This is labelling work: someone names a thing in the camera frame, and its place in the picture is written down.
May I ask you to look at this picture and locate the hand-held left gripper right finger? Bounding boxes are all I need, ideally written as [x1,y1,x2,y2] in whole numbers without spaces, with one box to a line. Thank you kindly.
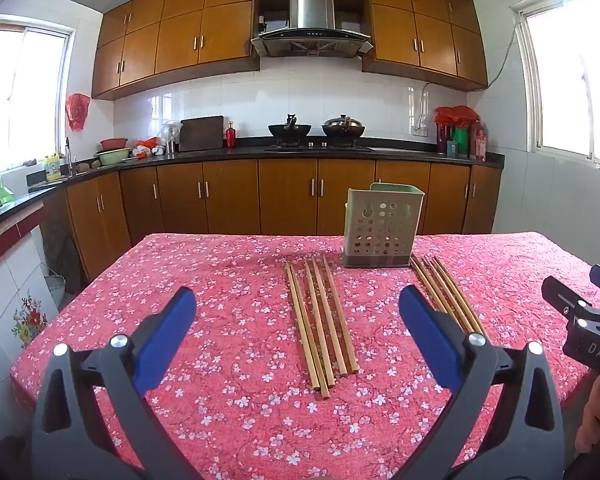
[397,285,566,480]

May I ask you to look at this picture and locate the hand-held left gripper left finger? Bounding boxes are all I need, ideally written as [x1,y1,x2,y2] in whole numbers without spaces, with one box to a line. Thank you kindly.
[30,286,203,480]

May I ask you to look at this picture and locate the bamboo chopstick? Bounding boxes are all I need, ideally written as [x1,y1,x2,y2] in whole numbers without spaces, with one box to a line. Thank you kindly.
[416,257,461,327]
[435,255,490,337]
[423,257,469,334]
[410,256,453,321]
[312,257,349,377]
[322,255,359,375]
[429,256,480,336]

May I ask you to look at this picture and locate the green perforated utensil holder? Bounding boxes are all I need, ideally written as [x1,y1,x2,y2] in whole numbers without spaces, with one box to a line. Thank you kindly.
[341,182,426,269]

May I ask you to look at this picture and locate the bunch of chopsticks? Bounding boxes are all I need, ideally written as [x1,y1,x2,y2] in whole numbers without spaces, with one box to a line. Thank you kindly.
[289,261,329,401]

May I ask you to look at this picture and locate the pair of bamboo chopsticks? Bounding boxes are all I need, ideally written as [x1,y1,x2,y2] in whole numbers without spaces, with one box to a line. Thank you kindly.
[285,260,320,392]

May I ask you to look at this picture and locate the red floral tablecloth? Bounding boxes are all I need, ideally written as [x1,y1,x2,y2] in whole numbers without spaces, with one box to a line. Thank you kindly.
[9,231,600,480]

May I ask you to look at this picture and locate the metal bucket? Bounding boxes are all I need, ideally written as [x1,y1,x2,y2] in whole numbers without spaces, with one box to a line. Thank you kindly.
[44,269,67,311]

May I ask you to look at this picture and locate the wooden lower kitchen cabinets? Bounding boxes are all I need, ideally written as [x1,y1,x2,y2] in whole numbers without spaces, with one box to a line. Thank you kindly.
[65,157,503,283]

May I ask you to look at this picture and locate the tall red bottle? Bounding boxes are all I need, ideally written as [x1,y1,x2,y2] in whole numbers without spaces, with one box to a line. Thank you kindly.
[470,120,488,161]

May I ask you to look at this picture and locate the black kitchen countertop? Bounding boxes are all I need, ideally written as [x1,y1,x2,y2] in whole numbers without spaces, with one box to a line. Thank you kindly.
[0,135,506,236]

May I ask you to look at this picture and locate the red and white plastic bag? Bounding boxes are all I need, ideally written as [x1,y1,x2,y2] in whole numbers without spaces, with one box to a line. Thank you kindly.
[131,136,165,159]

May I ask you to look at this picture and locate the dark red jar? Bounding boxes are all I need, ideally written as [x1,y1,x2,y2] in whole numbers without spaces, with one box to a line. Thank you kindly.
[436,120,453,155]

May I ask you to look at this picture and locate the dark wooden cutting board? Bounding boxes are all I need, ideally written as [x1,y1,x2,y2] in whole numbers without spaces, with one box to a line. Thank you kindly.
[179,115,225,153]

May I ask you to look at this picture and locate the black gas stove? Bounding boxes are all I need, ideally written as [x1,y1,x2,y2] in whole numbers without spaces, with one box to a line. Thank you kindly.
[264,142,376,153]

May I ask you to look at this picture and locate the wok with metal lid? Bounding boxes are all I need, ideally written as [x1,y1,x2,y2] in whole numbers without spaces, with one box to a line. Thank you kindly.
[321,115,367,139]

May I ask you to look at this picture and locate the black wok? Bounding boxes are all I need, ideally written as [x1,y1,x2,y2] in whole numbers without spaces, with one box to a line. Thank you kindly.
[267,112,312,138]

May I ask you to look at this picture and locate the red hanging plastic bag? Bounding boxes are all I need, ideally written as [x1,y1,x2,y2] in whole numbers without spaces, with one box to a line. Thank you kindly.
[65,92,92,133]

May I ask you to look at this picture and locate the steel range hood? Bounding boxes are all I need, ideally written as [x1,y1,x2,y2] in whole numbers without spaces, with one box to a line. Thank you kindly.
[250,0,373,58]

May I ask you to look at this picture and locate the sliding window with white frame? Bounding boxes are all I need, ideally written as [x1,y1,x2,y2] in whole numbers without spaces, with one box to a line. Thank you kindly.
[510,0,600,171]
[0,14,76,181]

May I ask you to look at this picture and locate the white power cable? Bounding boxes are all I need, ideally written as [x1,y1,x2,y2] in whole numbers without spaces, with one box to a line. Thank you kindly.
[417,82,433,128]

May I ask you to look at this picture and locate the wooden upper wall cabinets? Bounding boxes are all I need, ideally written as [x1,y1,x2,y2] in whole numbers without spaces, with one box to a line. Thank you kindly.
[91,0,490,101]

